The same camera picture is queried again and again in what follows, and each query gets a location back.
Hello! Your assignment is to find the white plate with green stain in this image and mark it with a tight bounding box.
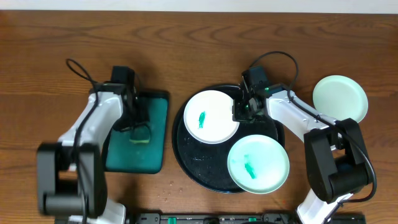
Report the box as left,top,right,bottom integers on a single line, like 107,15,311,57
183,90,239,144

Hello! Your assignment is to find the black rectangular sponge tray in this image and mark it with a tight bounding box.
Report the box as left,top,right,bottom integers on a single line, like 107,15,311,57
102,90,169,174

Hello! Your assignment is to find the round black tray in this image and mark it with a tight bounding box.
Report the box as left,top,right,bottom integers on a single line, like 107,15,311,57
172,104,285,194

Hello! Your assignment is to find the mint plate front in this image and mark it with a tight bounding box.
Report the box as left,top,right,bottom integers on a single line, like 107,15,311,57
227,134,290,194

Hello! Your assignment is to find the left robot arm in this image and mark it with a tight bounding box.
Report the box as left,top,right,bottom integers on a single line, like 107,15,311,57
37,66,151,223

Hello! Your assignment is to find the mint plate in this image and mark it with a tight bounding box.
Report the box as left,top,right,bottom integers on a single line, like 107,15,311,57
312,75,369,123
227,134,290,194

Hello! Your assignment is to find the green wet sponge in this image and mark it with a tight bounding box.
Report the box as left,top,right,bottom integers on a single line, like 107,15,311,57
129,124,151,144

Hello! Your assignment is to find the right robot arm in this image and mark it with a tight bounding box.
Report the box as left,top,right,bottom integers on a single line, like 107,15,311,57
233,84,377,223

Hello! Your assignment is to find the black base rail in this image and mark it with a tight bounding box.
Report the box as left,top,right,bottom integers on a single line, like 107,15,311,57
133,212,367,224

